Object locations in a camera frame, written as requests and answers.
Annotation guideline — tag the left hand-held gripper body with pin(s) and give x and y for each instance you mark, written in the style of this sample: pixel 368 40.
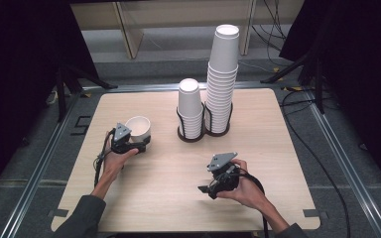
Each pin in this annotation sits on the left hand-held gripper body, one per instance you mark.
pixel 120 145

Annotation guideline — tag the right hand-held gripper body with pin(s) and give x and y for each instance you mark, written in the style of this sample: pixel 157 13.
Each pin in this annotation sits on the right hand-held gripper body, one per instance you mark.
pixel 226 180

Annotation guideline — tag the single white paper cup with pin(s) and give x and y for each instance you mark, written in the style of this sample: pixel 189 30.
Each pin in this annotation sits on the single white paper cup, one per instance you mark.
pixel 139 127

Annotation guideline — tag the short stack of white cups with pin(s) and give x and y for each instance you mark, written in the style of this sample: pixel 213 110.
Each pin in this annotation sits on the short stack of white cups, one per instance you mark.
pixel 190 99

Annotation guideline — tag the tall stack of white cups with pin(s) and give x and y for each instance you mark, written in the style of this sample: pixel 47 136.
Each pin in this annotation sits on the tall stack of white cups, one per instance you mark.
pixel 224 66

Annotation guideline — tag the person's left hand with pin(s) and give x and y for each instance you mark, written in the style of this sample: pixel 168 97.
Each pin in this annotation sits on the person's left hand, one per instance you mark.
pixel 114 165

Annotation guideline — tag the person's right hand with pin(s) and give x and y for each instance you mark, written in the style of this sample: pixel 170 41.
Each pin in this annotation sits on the person's right hand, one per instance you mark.
pixel 248 193

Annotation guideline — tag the black metal stand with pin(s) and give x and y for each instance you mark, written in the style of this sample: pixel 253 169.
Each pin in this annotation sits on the black metal stand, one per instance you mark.
pixel 61 95
pixel 319 89

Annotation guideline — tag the dark curtain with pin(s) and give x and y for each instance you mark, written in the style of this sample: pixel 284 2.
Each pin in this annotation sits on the dark curtain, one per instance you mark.
pixel 20 82
pixel 363 66

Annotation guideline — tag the light wooden bench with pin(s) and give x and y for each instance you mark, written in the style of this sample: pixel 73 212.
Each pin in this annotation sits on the light wooden bench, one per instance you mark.
pixel 129 20

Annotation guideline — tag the metal floor rail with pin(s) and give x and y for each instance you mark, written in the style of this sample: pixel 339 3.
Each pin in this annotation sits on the metal floor rail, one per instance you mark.
pixel 36 175
pixel 139 88
pixel 347 168

